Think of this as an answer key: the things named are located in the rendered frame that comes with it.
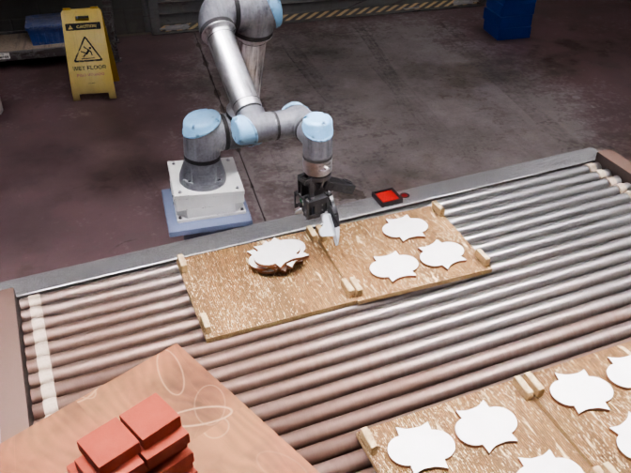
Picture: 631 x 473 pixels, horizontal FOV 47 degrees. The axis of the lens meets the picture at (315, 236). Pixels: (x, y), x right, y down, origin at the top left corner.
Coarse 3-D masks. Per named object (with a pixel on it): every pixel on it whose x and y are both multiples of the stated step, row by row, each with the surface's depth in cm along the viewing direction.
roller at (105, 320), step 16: (592, 192) 238; (608, 192) 239; (528, 208) 230; (544, 208) 231; (560, 208) 233; (464, 224) 222; (480, 224) 223; (496, 224) 225; (144, 304) 192; (160, 304) 192; (176, 304) 193; (96, 320) 187; (112, 320) 188; (128, 320) 189; (32, 336) 182; (48, 336) 183; (64, 336) 184
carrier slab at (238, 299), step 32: (192, 256) 206; (224, 256) 206; (320, 256) 206; (192, 288) 195; (224, 288) 195; (256, 288) 195; (288, 288) 195; (320, 288) 195; (224, 320) 184; (256, 320) 184; (288, 320) 186
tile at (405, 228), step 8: (392, 224) 218; (400, 224) 218; (408, 224) 218; (416, 224) 218; (424, 224) 218; (384, 232) 215; (392, 232) 215; (400, 232) 215; (408, 232) 215; (416, 232) 215; (424, 232) 216
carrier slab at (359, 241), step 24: (384, 216) 223; (408, 216) 223; (432, 216) 223; (360, 240) 213; (384, 240) 213; (408, 240) 213; (432, 240) 213; (456, 240) 213; (336, 264) 204; (360, 264) 204; (456, 264) 204; (480, 264) 204; (384, 288) 195; (408, 288) 195
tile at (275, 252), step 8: (272, 240) 205; (280, 240) 205; (288, 240) 205; (256, 248) 202; (264, 248) 202; (272, 248) 202; (280, 248) 202; (288, 248) 202; (296, 248) 202; (256, 256) 198; (264, 256) 198; (272, 256) 198; (280, 256) 198; (288, 256) 198; (296, 256) 198; (256, 264) 197; (264, 264) 196; (272, 264) 196; (280, 264) 196
